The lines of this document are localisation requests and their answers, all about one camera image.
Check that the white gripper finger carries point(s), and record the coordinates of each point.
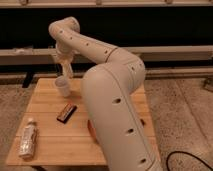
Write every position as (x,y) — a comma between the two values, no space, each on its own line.
(67,70)

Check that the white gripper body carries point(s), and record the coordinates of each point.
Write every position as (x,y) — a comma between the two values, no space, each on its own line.
(64,54)

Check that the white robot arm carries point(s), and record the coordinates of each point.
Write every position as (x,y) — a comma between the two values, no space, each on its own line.
(106,93)

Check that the white ceramic cup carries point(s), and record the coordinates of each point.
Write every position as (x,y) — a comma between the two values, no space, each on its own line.
(62,86)

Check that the dark snack bar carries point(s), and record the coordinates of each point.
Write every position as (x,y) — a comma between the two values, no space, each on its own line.
(66,113)

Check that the orange bowl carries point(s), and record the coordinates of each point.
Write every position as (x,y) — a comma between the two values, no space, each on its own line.
(91,130)

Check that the wooden table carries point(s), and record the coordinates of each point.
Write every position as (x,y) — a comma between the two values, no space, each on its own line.
(57,144)

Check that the long grey shelf rail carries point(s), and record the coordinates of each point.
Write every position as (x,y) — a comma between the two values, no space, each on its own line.
(31,56)

